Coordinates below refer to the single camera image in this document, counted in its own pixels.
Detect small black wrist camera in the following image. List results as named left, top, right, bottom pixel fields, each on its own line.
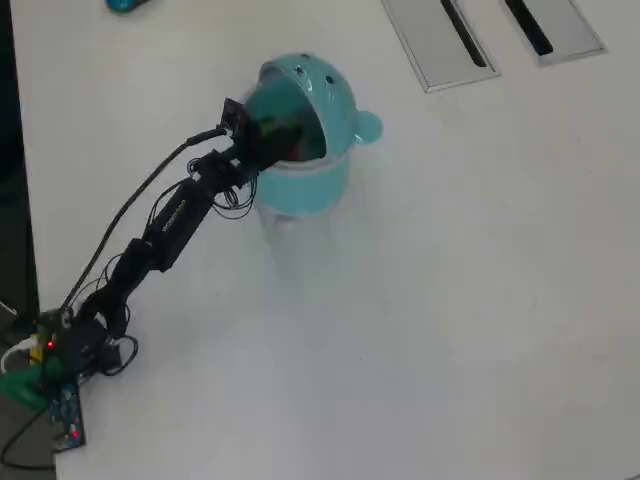
left=220, top=96, right=252, bottom=142

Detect teal dome bin lid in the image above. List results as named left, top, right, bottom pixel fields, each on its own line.
left=256, top=51, right=386, bottom=162

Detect white usb cable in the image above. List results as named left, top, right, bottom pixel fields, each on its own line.
left=0, top=337, right=40, bottom=376

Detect blue controller circuit board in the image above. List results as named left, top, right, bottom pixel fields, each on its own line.
left=45, top=382, right=88, bottom=454

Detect teal blue gadget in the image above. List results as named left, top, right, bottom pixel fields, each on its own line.
left=104, top=0, right=152, bottom=15

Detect teal round bin body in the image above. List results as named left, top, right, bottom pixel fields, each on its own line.
left=238, top=83, right=352, bottom=217

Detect black power cable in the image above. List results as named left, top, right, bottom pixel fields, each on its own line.
left=0, top=412, right=57, bottom=472

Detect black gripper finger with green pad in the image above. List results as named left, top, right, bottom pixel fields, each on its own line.
left=264, top=126, right=304, bottom=164
left=249, top=116, right=282, bottom=144

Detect silver table cable grommet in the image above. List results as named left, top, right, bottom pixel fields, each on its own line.
left=380, top=0, right=502, bottom=95
left=499, top=0, right=609, bottom=68

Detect green table clamp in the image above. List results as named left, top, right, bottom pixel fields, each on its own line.
left=0, top=358, right=60, bottom=412

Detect thin black servo wires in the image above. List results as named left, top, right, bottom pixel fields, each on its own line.
left=211, top=173, right=260, bottom=222

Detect thick black camera cable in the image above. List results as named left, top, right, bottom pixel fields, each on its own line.
left=58, top=126, right=230, bottom=312

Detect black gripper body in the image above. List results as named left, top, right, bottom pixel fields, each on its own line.
left=226, top=134, right=269, bottom=177

